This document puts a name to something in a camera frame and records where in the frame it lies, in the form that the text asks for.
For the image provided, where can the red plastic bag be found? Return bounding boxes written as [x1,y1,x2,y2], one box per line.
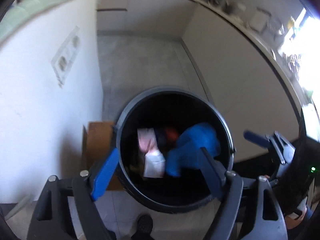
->
[164,127,179,140]

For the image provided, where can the green checkered tablecloth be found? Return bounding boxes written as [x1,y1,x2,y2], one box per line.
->
[0,0,110,43]

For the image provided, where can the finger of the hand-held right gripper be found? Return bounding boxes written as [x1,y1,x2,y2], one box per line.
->
[243,129,296,165]

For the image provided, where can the pink packet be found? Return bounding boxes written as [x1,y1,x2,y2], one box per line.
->
[137,128,158,154]

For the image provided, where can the beige lower cabinets with counter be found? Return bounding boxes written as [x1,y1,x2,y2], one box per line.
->
[96,0,320,165]

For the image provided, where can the black round bin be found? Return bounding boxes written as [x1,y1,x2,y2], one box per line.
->
[115,87,236,214]

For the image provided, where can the blue cloth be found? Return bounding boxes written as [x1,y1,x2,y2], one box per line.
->
[165,122,222,178]

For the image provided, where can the wooden stool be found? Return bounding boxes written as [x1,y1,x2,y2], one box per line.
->
[82,121,125,192]

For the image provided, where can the island socket plate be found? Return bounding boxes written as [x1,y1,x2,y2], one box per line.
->
[51,26,82,88]

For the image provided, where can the person's right hand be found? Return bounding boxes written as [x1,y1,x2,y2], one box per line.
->
[284,214,309,230]

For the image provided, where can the white kitchen island base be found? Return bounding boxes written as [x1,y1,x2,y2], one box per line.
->
[0,0,104,205]

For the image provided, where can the white packet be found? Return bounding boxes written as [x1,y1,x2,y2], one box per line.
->
[143,150,166,178]

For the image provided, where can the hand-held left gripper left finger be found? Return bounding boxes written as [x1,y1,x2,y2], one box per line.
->
[27,147,120,240]

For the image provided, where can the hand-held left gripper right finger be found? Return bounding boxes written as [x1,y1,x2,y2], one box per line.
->
[200,147,288,240]

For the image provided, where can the black mesh shoe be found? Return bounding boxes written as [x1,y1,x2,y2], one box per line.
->
[136,214,154,240]

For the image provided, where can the bright window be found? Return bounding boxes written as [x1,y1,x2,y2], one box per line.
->
[282,7,320,100]

